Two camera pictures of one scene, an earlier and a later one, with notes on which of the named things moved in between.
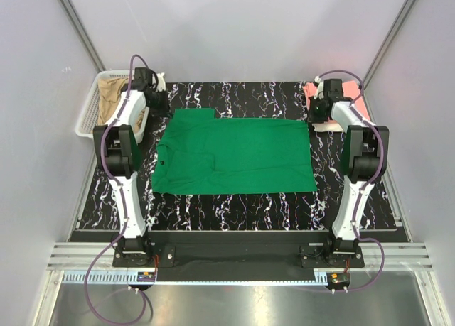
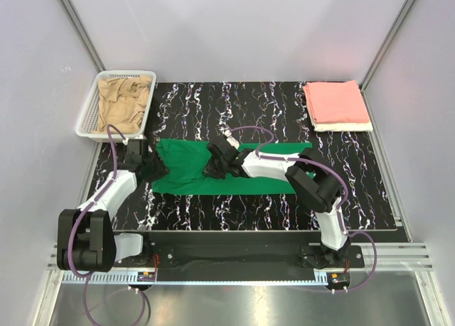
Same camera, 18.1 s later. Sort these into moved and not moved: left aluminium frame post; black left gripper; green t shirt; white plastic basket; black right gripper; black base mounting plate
Moved: black left gripper; black right gripper; green t shirt
Not moved: black base mounting plate; left aluminium frame post; white plastic basket
